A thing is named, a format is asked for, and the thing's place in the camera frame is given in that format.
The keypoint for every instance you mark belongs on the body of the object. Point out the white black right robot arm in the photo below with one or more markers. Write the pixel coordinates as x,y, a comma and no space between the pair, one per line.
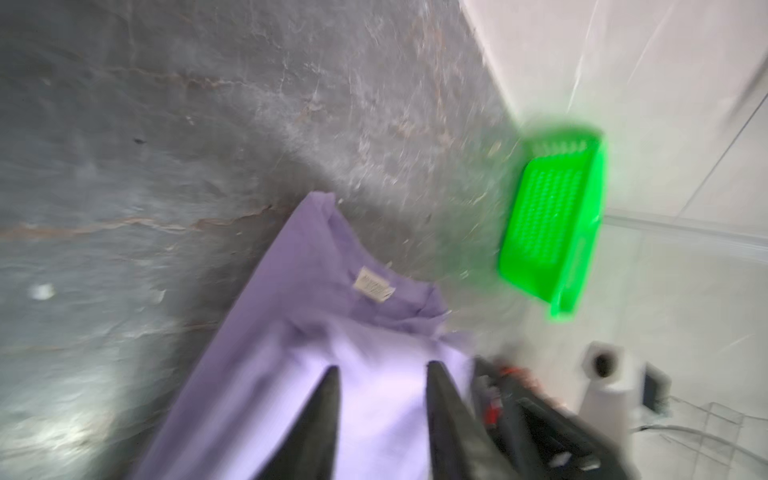
605,408

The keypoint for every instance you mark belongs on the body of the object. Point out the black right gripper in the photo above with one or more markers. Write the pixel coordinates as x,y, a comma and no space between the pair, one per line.
538,440

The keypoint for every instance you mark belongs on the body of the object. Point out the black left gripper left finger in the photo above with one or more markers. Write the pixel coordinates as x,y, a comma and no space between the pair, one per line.
309,449

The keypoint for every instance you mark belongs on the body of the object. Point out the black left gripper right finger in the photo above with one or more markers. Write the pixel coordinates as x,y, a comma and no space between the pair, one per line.
459,446

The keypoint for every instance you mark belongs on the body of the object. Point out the purple t shirt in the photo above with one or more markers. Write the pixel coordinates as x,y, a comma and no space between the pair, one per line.
317,299

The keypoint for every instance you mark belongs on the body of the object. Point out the green plastic basket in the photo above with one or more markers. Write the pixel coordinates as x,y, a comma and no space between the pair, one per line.
555,219

